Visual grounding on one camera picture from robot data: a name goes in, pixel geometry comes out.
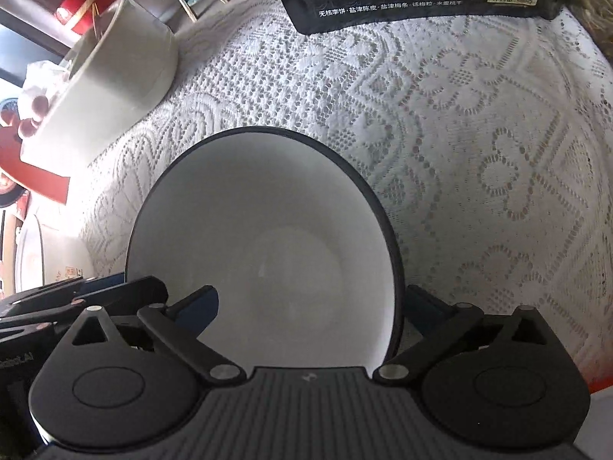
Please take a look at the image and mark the white bowl with black rim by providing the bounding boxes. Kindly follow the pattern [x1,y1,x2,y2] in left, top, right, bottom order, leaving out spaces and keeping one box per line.
[125,127,405,370]

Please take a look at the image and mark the white tissue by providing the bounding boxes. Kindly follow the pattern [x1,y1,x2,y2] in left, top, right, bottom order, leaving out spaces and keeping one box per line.
[21,60,72,101]

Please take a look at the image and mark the cream tissue box holder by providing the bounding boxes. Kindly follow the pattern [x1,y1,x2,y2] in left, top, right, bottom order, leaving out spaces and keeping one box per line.
[19,0,179,166]

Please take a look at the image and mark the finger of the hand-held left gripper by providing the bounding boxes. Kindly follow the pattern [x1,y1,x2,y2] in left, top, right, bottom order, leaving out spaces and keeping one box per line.
[0,275,169,342]
[0,272,126,308]

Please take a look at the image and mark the glass jar with dried contents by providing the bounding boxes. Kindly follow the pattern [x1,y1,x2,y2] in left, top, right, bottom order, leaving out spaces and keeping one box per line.
[570,0,613,53]

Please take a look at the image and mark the white lace tablecloth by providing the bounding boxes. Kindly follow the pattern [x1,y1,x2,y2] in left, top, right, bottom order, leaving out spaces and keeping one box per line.
[79,0,613,394]

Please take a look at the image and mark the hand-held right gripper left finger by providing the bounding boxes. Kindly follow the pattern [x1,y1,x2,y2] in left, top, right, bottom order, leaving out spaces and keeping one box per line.
[72,285,246,386]

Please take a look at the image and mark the orange plastic chair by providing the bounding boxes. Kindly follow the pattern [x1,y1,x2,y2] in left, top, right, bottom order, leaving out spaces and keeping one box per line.
[0,123,71,205]

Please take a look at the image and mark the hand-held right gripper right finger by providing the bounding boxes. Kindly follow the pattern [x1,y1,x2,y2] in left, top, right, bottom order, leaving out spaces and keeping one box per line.
[374,285,549,386]

